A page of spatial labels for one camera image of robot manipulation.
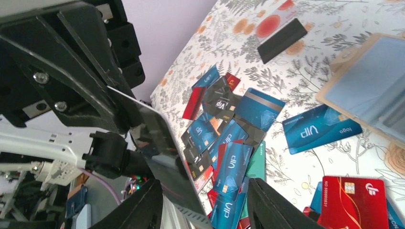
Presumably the beige leather card holder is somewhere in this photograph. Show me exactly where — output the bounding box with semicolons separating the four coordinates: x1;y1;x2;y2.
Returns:
316;33;405;148

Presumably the red card far left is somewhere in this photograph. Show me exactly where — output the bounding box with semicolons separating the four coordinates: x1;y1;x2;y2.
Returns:
182;87;207;120

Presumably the red card with chip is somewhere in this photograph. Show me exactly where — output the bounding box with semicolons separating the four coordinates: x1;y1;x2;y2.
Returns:
319;176;389;229

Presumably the blue card left lower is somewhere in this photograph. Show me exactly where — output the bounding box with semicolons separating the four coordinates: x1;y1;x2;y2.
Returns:
181;112;218;156

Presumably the blue card upper centre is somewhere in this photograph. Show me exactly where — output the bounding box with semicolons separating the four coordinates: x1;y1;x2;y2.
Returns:
282;104;362;155

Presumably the blue card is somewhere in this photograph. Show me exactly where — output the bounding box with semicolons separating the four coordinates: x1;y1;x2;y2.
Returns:
282;104;362;155
181;112;218;156

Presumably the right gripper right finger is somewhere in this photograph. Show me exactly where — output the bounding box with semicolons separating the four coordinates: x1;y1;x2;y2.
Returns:
247;178;323;229

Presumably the black VIP card left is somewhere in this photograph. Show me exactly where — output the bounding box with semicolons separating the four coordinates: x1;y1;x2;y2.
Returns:
202;77;242;122

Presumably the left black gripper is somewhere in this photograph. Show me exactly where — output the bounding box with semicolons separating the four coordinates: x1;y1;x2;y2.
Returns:
0;0;145;134

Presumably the floral patterned table mat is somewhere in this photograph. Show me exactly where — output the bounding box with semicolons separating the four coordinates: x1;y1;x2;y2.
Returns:
151;0;405;220

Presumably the white red circle card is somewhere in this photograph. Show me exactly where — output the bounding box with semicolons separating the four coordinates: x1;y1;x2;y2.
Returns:
256;0;298;42

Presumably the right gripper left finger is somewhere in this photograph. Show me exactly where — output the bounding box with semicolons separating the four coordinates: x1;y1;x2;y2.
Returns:
91;179;163;229

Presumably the green card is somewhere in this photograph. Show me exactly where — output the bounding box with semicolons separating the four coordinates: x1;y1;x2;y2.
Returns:
245;141;266;180

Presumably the black card on mat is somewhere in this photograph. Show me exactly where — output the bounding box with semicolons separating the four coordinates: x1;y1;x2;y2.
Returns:
257;18;308;64

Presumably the black glossy card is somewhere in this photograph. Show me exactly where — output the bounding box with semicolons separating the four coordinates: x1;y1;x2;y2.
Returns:
109;87;212;229

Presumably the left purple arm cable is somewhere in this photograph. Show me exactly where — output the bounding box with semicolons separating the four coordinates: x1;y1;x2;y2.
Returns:
79;169;122;206

